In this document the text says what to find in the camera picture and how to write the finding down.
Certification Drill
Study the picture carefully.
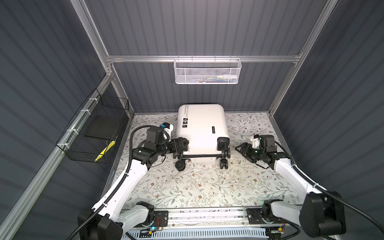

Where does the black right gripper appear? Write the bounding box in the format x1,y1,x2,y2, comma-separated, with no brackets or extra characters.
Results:
235,142,265,162

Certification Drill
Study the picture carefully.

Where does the white black suitcase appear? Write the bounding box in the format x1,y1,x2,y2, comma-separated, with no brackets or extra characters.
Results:
174,104,231,172

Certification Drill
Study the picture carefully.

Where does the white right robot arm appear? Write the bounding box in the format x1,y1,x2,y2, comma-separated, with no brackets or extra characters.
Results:
235,143,384,240

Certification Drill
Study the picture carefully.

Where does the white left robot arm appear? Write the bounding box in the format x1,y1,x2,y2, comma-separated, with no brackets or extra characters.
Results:
68,123,189,240

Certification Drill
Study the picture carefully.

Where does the yellow black striped tape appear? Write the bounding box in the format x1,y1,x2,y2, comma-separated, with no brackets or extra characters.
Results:
94,141,116,162

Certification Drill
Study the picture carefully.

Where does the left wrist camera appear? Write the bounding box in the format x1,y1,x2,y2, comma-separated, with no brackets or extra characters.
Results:
146,123,174,145

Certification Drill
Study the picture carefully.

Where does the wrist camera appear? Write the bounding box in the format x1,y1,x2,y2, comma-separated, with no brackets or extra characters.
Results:
146,123,174,145
251,135,277,153

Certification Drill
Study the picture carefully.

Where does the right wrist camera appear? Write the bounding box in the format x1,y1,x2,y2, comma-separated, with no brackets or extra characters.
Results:
251,135,277,153

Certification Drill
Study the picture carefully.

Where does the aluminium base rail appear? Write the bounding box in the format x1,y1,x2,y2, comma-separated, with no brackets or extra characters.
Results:
166,206,262,228

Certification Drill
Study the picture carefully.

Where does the white wire mesh basket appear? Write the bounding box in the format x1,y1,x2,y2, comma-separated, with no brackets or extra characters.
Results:
173,57,242,85

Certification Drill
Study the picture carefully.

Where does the black wire mesh basket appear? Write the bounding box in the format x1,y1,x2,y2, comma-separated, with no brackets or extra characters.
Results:
57,90,130,164

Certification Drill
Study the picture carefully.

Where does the white perforated cable duct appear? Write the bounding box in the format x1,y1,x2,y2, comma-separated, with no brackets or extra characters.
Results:
123,227,269,240

